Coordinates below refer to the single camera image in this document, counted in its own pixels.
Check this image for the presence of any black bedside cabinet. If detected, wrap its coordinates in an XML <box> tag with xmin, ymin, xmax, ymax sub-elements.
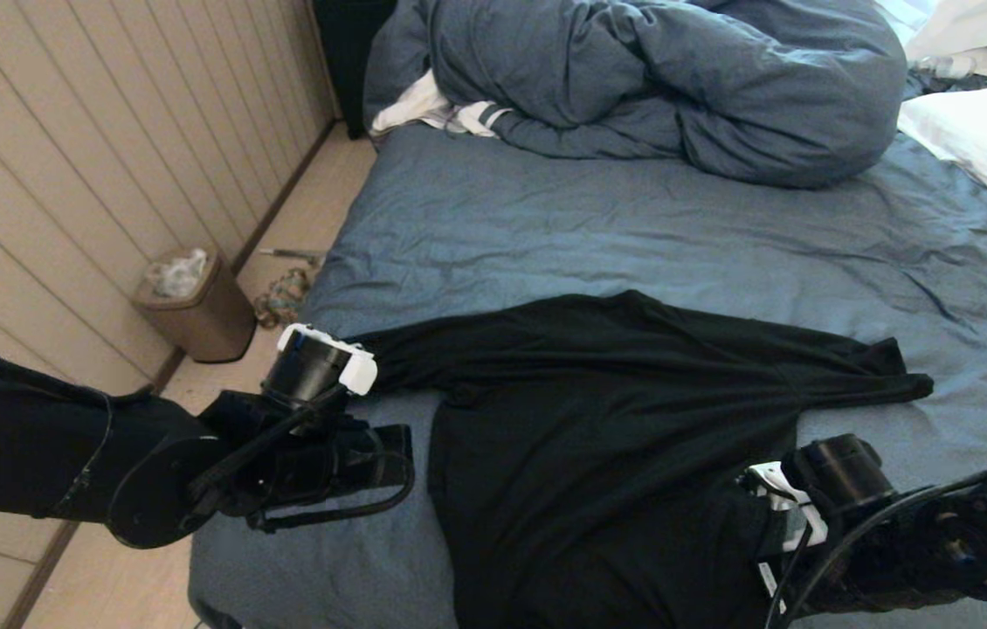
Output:
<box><xmin>315</xmin><ymin>0</ymin><xmax>398</xmax><ymax>139</ymax></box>

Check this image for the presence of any brown trash bin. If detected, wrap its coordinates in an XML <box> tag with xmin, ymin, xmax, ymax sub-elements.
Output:
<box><xmin>132</xmin><ymin>249</ymin><xmax>258</xmax><ymax>364</ymax></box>

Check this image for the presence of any white striped garment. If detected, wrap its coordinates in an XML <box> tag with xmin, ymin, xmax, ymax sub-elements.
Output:
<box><xmin>371</xmin><ymin>70</ymin><xmax>512</xmax><ymax>138</ymax></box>

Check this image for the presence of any crumpled blue duvet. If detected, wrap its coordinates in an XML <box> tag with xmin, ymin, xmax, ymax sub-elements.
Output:
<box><xmin>362</xmin><ymin>0</ymin><xmax>908</xmax><ymax>190</ymax></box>

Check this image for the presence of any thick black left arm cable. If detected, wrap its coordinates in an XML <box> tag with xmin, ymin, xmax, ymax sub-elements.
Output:
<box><xmin>0</xmin><ymin>351</ymin><xmax>154</xmax><ymax>407</ymax></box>

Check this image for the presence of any small clutter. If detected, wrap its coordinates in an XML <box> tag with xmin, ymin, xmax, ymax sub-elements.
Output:
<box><xmin>253</xmin><ymin>269</ymin><xmax>313</xmax><ymax>331</ymax></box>

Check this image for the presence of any dark patterned cloth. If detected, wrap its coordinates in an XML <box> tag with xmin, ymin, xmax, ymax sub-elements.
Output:
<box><xmin>908</xmin><ymin>70</ymin><xmax>987</xmax><ymax>97</ymax></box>

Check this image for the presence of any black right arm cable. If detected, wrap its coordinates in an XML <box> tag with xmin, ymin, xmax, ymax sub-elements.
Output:
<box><xmin>760</xmin><ymin>472</ymin><xmax>987</xmax><ymax>629</ymax></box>

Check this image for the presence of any black t-shirt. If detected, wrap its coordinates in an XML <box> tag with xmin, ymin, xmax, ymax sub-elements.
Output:
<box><xmin>349</xmin><ymin>291</ymin><xmax>935</xmax><ymax>629</ymax></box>

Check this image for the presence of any blue bed sheet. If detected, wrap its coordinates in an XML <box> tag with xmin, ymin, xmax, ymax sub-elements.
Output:
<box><xmin>188</xmin><ymin>121</ymin><xmax>987</xmax><ymax>629</ymax></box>

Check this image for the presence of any white plastic bin bag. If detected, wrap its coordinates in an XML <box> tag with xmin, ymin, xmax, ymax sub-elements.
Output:
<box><xmin>148</xmin><ymin>251</ymin><xmax>210</xmax><ymax>300</ymax></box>

